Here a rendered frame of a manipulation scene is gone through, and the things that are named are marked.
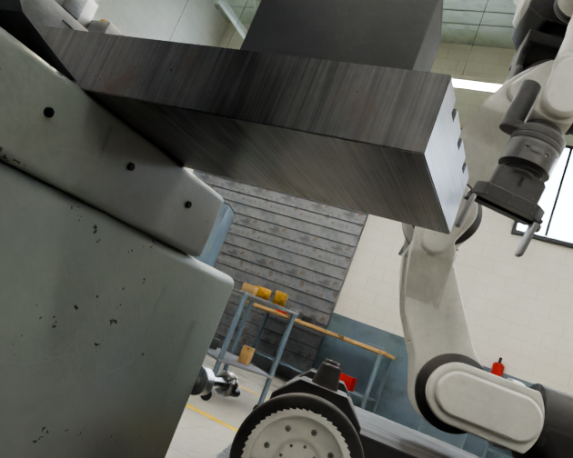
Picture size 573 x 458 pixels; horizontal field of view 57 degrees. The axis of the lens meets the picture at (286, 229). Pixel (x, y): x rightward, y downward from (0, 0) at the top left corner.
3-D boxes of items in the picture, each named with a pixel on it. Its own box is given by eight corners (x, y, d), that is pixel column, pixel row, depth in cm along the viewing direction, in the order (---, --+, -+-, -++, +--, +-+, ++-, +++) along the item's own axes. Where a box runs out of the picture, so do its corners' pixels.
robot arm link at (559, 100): (557, 141, 95) (585, 78, 97) (577, 120, 86) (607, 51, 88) (521, 128, 96) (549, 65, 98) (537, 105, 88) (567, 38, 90)
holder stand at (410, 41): (253, 123, 78) (301, 8, 82) (398, 162, 71) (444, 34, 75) (225, 79, 67) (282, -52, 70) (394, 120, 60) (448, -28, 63)
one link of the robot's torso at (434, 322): (475, 423, 112) (462, 204, 122) (504, 439, 92) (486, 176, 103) (399, 421, 113) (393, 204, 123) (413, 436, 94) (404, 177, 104)
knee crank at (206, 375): (224, 393, 127) (234, 368, 128) (245, 403, 124) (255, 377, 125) (174, 388, 108) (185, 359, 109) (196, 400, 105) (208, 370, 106)
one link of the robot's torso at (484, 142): (437, 271, 118) (563, 119, 123) (456, 257, 101) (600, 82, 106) (384, 228, 121) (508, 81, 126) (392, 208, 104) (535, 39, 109)
